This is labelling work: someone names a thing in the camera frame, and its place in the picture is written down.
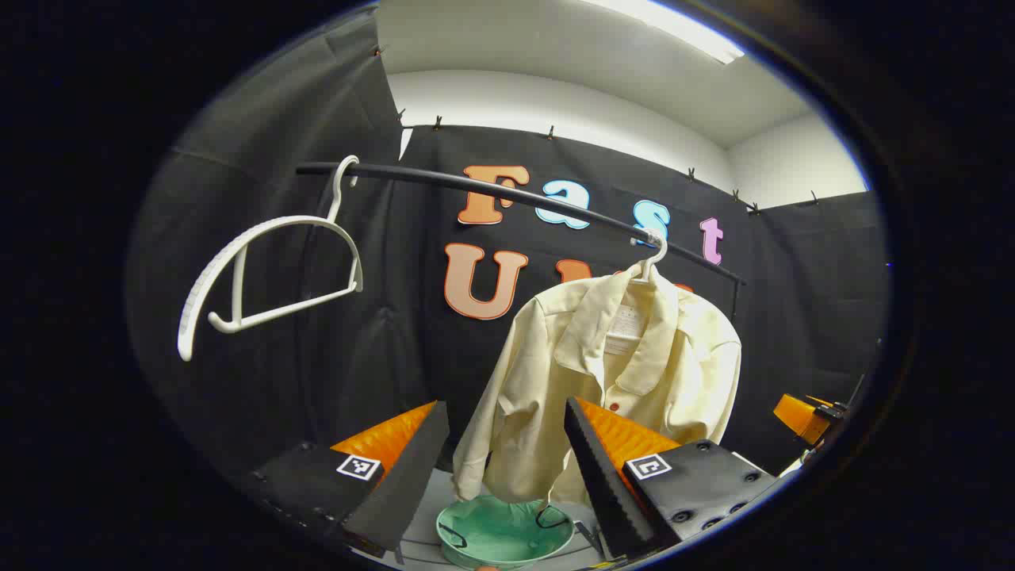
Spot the empty white plastic hanger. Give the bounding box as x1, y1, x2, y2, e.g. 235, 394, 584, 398
176, 155, 364, 362

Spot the row of small black clips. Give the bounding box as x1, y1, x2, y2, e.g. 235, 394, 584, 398
373, 46, 819, 215

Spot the white shirt hanger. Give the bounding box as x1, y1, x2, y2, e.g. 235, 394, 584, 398
630, 230, 669, 285

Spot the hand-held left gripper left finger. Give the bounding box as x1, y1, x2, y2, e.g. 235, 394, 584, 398
242, 399, 451, 556

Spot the black clothes rail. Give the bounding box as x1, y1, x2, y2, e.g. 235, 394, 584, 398
296, 162, 748, 318

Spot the ceiling light panel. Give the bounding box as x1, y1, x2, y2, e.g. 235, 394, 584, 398
583, 0, 746, 64

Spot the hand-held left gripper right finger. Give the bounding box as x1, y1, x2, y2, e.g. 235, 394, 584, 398
563, 397, 782, 562

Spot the black backdrop cloth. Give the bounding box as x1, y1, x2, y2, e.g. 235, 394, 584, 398
127, 16, 889, 508

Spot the green laundry hamper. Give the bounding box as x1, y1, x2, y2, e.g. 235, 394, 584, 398
435, 496, 576, 570

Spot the cream collared shirt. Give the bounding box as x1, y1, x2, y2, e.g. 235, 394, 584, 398
452, 266, 742, 508

